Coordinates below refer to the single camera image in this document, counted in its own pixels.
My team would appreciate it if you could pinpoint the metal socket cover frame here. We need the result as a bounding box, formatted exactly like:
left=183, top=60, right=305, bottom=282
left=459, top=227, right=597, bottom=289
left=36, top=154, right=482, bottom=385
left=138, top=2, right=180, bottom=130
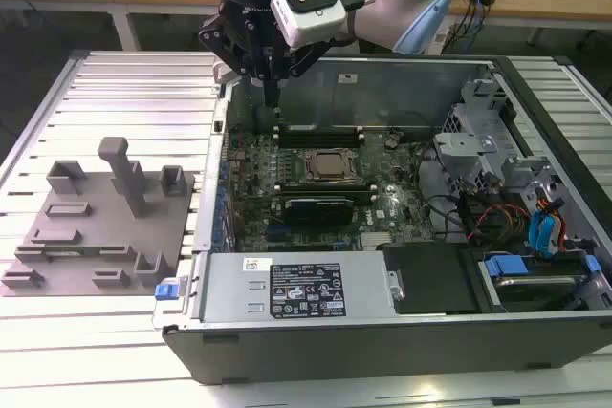
left=303, top=146, right=360, bottom=182

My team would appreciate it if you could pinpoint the black open PC case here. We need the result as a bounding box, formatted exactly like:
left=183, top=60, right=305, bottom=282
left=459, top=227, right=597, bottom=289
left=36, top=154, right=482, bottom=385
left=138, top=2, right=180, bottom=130
left=151, top=53, right=612, bottom=385

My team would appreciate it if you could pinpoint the silver power supply box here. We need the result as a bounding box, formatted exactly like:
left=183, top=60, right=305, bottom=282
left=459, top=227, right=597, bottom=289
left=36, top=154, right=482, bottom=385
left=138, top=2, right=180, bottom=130
left=196, top=252, right=399, bottom=329

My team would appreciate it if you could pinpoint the silver CPU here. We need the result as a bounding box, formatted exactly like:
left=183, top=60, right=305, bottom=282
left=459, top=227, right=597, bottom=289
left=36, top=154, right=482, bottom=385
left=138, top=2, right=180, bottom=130
left=315, top=152, right=348, bottom=175

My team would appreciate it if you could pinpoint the grey plastic corner bracket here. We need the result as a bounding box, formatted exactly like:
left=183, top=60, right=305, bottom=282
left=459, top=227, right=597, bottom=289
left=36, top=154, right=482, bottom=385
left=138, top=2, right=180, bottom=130
left=212, top=56, right=239, bottom=85

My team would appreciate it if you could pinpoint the blue case latch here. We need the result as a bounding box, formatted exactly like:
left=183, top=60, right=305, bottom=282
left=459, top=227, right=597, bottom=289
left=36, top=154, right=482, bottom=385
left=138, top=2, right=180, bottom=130
left=155, top=277, right=188, bottom=303

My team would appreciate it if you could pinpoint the black cable inside case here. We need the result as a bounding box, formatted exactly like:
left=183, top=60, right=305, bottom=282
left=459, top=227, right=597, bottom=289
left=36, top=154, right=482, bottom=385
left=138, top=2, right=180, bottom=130
left=416, top=143, right=479, bottom=237

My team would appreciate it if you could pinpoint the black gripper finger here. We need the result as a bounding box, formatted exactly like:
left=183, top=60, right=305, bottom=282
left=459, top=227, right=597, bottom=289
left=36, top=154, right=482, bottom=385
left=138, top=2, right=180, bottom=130
left=270, top=37, right=331, bottom=108
left=198, top=17, right=273, bottom=108

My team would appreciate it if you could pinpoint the black power supply label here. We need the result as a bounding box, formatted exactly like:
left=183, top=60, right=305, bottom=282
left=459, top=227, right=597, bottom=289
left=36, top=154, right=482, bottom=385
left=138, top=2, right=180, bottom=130
left=269, top=262, right=343, bottom=320

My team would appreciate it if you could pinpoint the black plastic shroud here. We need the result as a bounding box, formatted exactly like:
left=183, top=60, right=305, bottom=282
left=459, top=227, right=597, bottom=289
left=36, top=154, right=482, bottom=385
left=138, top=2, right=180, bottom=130
left=377, top=241, right=482, bottom=317

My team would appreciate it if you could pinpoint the hard disk in blue carrier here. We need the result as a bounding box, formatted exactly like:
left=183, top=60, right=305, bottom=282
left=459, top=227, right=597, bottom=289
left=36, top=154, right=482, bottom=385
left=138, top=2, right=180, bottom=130
left=477, top=250, right=592, bottom=311

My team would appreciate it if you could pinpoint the green motherboard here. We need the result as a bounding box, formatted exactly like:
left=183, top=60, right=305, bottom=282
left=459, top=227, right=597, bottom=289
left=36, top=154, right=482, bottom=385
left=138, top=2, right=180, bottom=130
left=224, top=129, right=444, bottom=254

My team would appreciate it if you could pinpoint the grey metal drive cage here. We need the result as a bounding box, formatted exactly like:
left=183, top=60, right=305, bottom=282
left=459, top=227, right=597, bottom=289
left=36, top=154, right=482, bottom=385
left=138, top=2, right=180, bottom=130
left=432, top=76, right=578, bottom=237

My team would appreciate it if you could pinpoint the black graphics card blue stripe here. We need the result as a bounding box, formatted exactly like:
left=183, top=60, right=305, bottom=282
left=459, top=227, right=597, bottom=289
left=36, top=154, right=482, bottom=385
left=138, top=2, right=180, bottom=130
left=281, top=194, right=356, bottom=227

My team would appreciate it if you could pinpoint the silver finned chipset heatsink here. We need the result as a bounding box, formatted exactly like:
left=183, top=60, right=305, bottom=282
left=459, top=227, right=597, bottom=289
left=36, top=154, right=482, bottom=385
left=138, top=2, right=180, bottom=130
left=360, top=232, right=392, bottom=250

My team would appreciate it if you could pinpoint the black RAM slot bank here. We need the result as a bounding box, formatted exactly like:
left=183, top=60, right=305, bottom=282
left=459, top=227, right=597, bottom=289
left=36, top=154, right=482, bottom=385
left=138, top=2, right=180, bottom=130
left=275, top=178, right=378, bottom=203
left=278, top=124, right=365, bottom=150

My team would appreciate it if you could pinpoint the grey parts rack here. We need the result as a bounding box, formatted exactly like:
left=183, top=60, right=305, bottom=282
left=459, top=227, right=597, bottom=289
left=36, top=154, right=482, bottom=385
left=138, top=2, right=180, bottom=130
left=0, top=136, right=197, bottom=297

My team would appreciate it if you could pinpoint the red yellow power wire bundle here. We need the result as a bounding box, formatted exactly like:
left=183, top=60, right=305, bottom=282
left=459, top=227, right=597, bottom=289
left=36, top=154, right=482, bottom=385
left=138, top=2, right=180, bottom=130
left=466, top=204, right=533, bottom=242

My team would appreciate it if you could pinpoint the blue flat data wire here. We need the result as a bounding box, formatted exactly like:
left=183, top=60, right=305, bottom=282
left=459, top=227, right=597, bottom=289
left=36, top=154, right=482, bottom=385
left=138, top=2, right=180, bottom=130
left=543, top=210, right=566, bottom=255
left=528, top=210, right=546, bottom=256

